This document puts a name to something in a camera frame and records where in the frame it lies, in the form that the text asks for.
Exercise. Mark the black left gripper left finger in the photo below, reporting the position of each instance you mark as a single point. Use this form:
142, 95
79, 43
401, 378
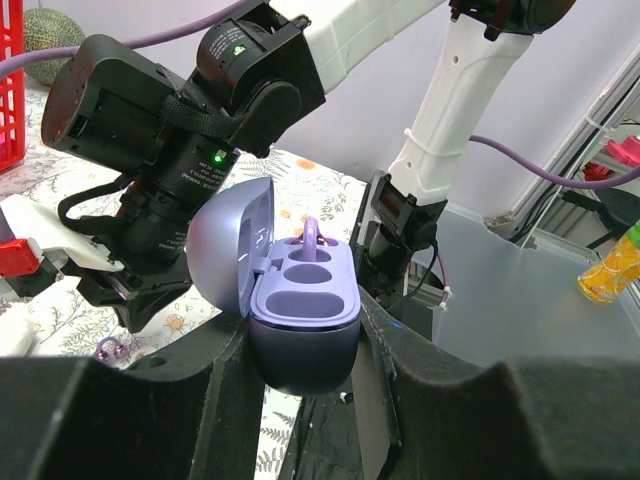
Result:
190, 410

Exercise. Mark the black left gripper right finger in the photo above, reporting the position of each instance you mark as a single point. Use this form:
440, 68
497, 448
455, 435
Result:
423, 413

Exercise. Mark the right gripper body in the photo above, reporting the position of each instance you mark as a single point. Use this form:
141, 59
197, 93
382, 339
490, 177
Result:
147, 235

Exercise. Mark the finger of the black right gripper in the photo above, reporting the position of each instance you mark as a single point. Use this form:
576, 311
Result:
134, 315

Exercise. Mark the purple earbud charging case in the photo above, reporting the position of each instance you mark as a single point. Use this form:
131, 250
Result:
303, 316

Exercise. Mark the white earbud charging case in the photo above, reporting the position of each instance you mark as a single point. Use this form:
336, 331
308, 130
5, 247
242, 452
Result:
17, 337

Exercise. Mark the floral patterned table mat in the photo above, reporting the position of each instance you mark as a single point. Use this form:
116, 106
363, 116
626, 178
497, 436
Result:
66, 324

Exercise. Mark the yellow orange drink bottle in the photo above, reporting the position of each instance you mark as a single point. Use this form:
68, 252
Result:
604, 282

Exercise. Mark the green melon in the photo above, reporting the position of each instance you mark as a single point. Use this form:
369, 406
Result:
46, 28

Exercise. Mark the red plastic shopping basket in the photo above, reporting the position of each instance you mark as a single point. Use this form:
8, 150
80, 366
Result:
12, 87

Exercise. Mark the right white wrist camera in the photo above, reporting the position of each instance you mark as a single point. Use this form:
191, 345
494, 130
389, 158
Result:
35, 246

